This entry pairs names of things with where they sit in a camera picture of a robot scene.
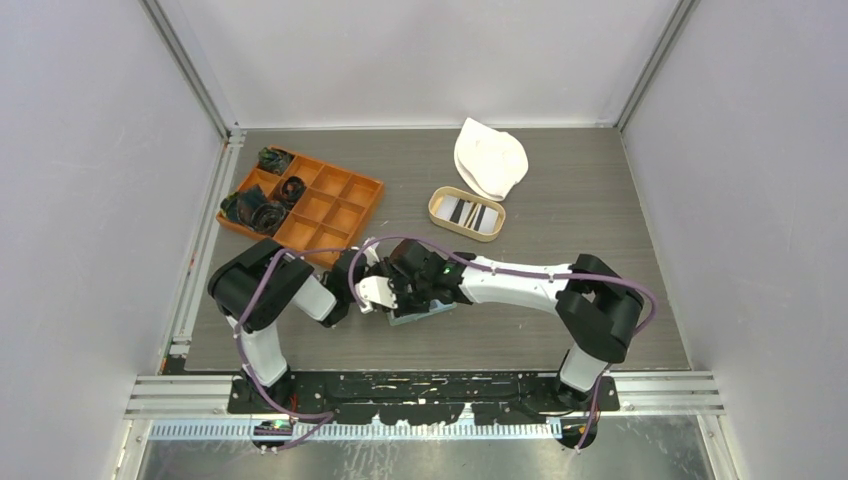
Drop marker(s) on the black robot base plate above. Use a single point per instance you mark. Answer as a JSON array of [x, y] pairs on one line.
[[438, 397]]

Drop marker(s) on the dark rolled sock middle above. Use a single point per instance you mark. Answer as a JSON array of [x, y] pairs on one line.
[[290, 190]]

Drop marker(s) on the orange compartment tray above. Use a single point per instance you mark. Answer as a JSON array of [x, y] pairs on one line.
[[332, 214]]

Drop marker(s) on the white folded cloth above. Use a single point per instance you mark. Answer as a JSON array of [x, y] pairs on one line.
[[491, 162]]

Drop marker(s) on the silver card in tray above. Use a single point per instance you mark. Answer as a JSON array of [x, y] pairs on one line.
[[485, 220]]

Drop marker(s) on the dark rolled socks large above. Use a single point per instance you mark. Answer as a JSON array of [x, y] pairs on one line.
[[252, 209]]

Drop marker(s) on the white black-striped card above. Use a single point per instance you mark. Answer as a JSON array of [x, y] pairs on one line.
[[453, 209]]

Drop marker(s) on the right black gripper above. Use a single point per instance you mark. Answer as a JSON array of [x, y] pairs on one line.
[[395, 283]]

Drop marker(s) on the beige oval card tray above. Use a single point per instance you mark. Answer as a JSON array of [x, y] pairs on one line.
[[465, 228]]

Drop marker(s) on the perforated metal rail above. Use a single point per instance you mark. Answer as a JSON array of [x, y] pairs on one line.
[[247, 429]]

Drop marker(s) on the dark rolled sock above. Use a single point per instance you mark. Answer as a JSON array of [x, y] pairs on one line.
[[290, 190], [274, 160]]

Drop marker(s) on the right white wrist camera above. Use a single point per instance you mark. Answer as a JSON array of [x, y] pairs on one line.
[[376, 290]]

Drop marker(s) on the dark rolled sock top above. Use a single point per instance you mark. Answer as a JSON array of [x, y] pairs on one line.
[[274, 160]]

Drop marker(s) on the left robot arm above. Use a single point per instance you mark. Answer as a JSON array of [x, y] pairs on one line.
[[253, 289]]

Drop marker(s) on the green card holder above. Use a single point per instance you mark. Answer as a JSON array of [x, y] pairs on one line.
[[435, 307]]

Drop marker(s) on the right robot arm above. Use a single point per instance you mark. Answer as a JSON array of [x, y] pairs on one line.
[[600, 313]]

